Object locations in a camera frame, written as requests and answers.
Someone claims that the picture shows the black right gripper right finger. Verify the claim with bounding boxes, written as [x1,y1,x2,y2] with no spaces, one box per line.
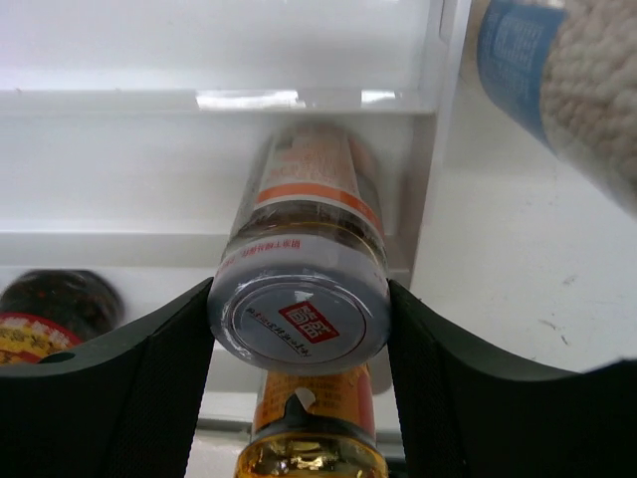
[388,282,636,477]

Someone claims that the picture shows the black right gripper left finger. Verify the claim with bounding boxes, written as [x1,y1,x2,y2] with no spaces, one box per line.
[1,279,214,477]

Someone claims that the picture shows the red lid dark bottle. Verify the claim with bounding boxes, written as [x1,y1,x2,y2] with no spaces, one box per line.
[1,269,124,365]

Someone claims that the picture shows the red lid amber bottle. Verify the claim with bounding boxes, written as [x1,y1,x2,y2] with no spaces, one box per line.
[234,364,389,478]

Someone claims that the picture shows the grey lid small jar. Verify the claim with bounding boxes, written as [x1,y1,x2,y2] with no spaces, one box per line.
[207,121,391,374]

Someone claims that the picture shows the blue label spice jar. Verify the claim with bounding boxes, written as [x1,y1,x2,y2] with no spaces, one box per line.
[461,0,636,215]

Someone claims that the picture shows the white divided tray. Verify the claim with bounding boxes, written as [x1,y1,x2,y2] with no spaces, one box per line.
[0,0,474,444]

